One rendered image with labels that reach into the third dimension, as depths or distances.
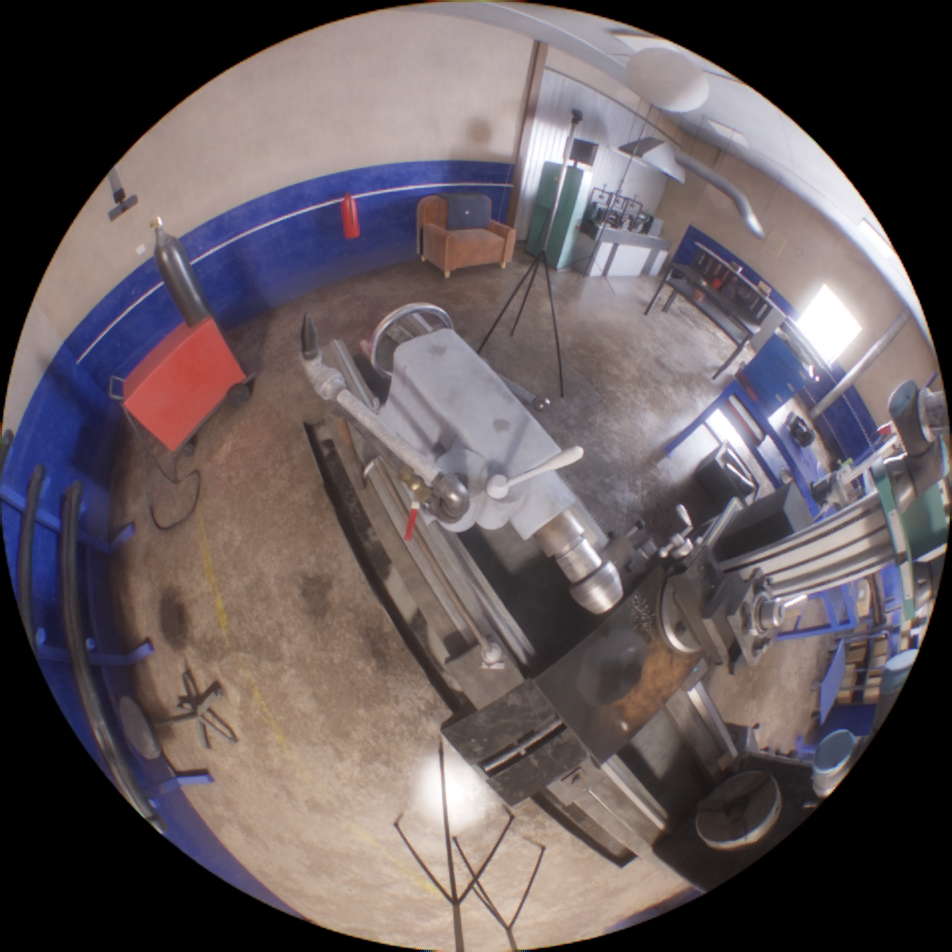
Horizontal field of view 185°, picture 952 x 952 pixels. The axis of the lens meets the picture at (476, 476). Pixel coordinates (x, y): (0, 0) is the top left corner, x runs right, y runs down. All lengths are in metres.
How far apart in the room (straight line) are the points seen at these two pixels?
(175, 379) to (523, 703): 2.52
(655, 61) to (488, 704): 4.01
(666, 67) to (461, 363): 3.37
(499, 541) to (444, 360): 0.53
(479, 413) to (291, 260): 3.38
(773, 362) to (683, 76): 2.62
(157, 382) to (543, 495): 2.36
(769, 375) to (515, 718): 2.17
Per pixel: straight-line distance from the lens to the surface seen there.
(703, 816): 1.15
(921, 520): 1.58
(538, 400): 0.59
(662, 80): 3.53
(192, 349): 2.39
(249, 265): 3.68
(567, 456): 0.35
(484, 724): 0.74
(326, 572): 1.70
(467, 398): 0.52
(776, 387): 2.22
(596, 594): 0.49
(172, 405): 2.51
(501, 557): 0.86
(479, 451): 0.46
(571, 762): 0.85
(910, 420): 1.20
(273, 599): 1.84
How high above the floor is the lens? 1.55
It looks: 63 degrees down
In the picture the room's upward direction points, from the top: 12 degrees clockwise
